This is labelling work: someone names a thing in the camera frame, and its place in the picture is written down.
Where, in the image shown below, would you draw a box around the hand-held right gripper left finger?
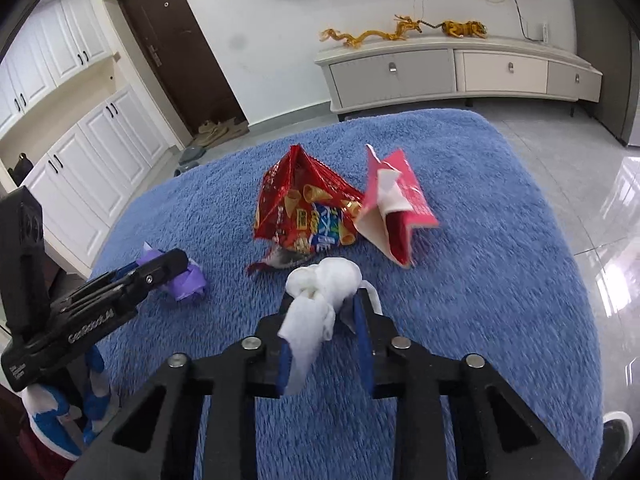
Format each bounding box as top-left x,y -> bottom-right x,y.
85,287 -> 302,480

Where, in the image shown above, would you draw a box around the blue and white garment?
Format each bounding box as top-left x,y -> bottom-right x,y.
20,344 -> 122,462

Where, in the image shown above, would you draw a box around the television cable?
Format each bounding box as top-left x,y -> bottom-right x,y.
467,0 -> 533,40

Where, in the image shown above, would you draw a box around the golden tiger figurine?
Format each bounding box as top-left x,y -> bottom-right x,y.
440,19 -> 489,41

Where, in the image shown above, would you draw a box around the dark brown door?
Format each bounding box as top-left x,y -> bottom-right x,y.
116,0 -> 249,139

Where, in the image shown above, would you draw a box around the grey slippers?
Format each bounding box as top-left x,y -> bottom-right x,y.
174,144 -> 207,177

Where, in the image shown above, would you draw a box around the grey refrigerator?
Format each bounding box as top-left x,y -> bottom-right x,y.
564,0 -> 640,149

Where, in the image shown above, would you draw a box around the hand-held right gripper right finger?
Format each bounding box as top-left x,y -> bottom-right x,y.
349,291 -> 587,480

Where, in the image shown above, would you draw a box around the white cabinets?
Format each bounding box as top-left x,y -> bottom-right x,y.
0,0 -> 172,282

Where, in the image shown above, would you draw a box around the small grey drawer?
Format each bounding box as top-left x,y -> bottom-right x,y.
547,59 -> 603,104

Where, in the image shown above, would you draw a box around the golden dragon figurine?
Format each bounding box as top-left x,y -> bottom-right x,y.
320,13 -> 427,51

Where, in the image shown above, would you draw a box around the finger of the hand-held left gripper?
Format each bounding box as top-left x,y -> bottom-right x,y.
60,248 -> 190,317

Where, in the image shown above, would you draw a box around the red snack bag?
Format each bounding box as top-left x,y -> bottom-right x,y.
246,144 -> 366,278

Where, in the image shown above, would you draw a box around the purple wrapper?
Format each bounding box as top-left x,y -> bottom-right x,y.
141,241 -> 208,303

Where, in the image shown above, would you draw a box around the white tissue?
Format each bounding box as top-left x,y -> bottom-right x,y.
276,256 -> 382,397

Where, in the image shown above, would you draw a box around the beige shoes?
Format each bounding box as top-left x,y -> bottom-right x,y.
197,118 -> 249,149

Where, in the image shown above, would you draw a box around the pink paper packet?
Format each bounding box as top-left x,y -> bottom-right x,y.
357,143 -> 442,268

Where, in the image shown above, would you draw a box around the white television cabinet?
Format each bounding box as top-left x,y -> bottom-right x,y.
313,34 -> 604,122

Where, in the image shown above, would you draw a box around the white drawer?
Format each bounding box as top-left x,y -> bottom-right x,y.
462,52 -> 549,94

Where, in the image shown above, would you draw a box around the blue fluffy blanket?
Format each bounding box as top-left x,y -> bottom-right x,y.
87,108 -> 605,480

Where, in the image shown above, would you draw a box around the wide grey drawer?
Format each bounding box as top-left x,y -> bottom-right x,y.
329,49 -> 456,109

